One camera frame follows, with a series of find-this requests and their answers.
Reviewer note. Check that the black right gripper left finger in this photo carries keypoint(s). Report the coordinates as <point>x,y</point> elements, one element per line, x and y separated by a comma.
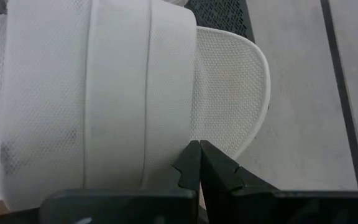
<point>191,161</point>

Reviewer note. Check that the light grey rubber slide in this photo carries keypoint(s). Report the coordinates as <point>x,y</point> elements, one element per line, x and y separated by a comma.
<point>120,93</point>

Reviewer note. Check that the black perforated floor mat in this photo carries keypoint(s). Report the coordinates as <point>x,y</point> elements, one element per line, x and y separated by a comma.
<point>222,15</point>

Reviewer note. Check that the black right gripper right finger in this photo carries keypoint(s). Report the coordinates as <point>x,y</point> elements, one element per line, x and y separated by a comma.
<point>219,174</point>

